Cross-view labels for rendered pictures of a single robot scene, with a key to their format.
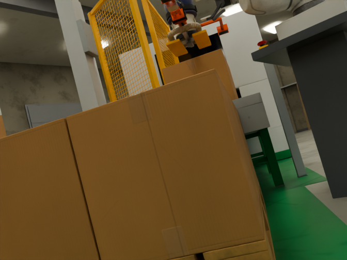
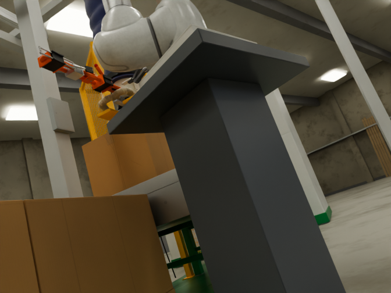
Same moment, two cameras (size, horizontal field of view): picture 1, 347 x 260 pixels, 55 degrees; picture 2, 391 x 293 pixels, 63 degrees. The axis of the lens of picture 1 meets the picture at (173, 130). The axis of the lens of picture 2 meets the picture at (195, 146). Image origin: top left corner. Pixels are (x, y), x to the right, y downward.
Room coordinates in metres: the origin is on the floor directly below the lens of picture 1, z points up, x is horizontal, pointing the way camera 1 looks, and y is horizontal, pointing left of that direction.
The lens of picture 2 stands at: (0.60, -0.85, 0.32)
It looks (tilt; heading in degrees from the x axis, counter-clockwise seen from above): 15 degrees up; 8
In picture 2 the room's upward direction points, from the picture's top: 19 degrees counter-clockwise
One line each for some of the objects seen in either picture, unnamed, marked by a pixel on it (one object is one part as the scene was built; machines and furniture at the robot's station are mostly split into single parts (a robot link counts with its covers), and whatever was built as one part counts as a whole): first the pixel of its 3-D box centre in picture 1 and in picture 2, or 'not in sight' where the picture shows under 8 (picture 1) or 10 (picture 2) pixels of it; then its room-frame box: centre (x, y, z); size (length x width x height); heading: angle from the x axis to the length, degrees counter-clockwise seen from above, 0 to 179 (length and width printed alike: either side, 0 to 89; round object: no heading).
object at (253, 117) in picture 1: (208, 130); (123, 221); (2.02, -0.20, 0.47); 0.70 x 0.03 x 0.15; 78
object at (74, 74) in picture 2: (171, 4); (74, 72); (1.94, -0.19, 1.25); 0.07 x 0.07 x 0.04; 79
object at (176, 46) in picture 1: (176, 46); (120, 115); (2.41, -0.19, 1.16); 0.34 x 0.10 x 0.05; 169
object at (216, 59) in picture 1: (206, 94); (150, 169); (2.38, -0.29, 0.75); 0.60 x 0.40 x 0.40; 167
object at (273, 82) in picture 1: (282, 110); not in sight; (2.48, -0.82, 0.50); 0.07 x 0.07 x 1.00; 78
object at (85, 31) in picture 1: (88, 38); (60, 115); (2.95, 0.53, 1.62); 0.20 x 0.05 x 0.30; 168
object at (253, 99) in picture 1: (204, 114); (118, 200); (2.03, -0.20, 0.58); 0.70 x 0.03 x 0.06; 78
